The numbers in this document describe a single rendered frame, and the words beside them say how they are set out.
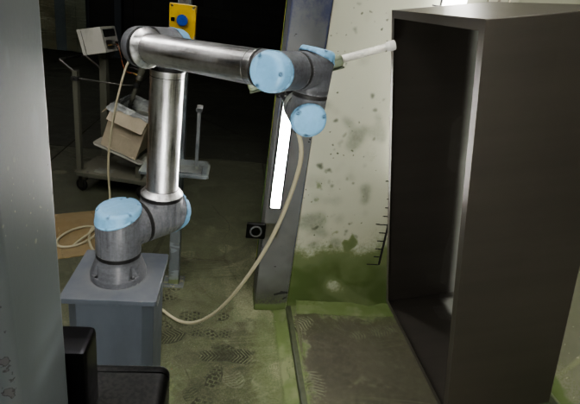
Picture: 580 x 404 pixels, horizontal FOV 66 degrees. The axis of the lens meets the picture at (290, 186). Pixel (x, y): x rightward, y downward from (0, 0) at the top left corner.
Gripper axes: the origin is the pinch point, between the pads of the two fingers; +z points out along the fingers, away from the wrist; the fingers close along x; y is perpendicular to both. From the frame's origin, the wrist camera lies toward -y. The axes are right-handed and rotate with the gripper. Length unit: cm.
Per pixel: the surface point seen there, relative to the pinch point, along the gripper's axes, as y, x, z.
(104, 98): 25, -133, 246
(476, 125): 10, 36, -50
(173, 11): -28, -35, 79
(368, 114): 40, 38, 59
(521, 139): 17, 46, -51
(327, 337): 140, -13, 30
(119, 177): 80, -134, 200
